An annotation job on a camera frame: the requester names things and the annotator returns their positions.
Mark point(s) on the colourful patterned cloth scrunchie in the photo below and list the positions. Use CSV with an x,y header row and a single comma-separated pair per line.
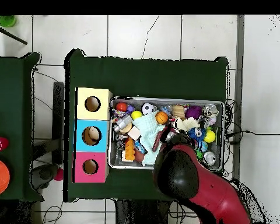
x,y
117,113

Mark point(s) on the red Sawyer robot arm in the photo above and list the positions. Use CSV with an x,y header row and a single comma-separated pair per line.
x,y
212,191

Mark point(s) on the silver mesh bin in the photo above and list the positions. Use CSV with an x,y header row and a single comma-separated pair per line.
x,y
168,99

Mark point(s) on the wooden box with three holes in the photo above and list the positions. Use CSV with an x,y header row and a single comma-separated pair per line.
x,y
100,112

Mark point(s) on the yellow ball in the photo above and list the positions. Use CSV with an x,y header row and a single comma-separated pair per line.
x,y
136,115

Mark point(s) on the mint green cloth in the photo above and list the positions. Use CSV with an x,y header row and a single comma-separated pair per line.
x,y
148,130

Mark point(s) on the silver toy robot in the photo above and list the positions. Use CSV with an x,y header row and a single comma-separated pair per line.
x,y
123,122

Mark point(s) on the black and white soccer ball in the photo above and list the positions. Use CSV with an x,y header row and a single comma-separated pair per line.
x,y
148,108

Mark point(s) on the small orange basketball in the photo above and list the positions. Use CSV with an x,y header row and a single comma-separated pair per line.
x,y
162,117

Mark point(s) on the brown toy sausage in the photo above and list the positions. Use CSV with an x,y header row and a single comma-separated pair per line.
x,y
157,142

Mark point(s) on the dark green table cloth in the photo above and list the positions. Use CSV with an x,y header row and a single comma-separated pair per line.
x,y
142,79
11,93

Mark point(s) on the cream cloth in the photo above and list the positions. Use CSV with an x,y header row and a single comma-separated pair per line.
x,y
191,123

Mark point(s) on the purple spiky ball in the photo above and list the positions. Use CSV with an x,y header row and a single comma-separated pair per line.
x,y
193,112

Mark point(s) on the black metal stand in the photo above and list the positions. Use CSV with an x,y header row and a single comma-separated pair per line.
x,y
58,105

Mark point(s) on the grey rounded device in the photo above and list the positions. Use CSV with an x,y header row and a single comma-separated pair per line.
x,y
44,175

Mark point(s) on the black rod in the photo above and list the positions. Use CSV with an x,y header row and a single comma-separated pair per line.
x,y
11,36

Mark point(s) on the green round object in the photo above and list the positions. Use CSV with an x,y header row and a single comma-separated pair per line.
x,y
5,21

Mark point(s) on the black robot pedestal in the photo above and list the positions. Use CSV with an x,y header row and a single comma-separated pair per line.
x,y
140,212

